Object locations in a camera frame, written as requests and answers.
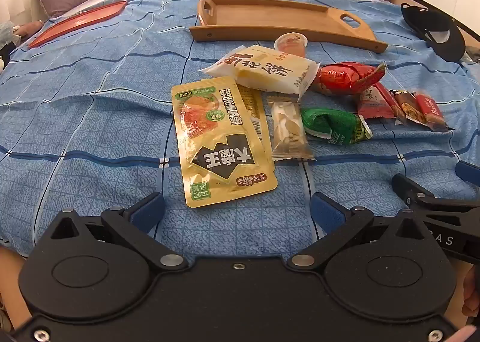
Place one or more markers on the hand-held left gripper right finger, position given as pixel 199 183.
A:
pixel 325 211

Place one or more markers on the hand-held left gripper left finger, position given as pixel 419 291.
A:
pixel 148 211

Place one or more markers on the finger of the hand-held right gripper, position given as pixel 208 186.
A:
pixel 407 186
pixel 467 173

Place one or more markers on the green snack packet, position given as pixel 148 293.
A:
pixel 326 122

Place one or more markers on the yellow pouch with black label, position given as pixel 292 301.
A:
pixel 210 147

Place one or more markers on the pink-red small snack packet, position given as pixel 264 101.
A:
pixel 369 104

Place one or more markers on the clear gold-trimmed cracker packet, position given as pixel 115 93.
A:
pixel 287 128

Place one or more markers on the shiny red snack packet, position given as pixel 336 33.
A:
pixel 341 77

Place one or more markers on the beige snack pouch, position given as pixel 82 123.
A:
pixel 253 102

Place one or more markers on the cream pastry packet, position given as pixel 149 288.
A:
pixel 262 68

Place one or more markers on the orange jelly cup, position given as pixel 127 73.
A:
pixel 290 44

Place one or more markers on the person's right hand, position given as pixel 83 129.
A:
pixel 471 291

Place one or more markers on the blue plaid bed sheet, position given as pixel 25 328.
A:
pixel 93 132

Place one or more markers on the black cap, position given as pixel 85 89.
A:
pixel 453 45

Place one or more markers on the red plastic tray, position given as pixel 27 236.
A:
pixel 75 23

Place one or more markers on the pink cloth bundle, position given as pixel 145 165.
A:
pixel 28 28

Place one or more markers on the wooden bed frame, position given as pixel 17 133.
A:
pixel 470 36

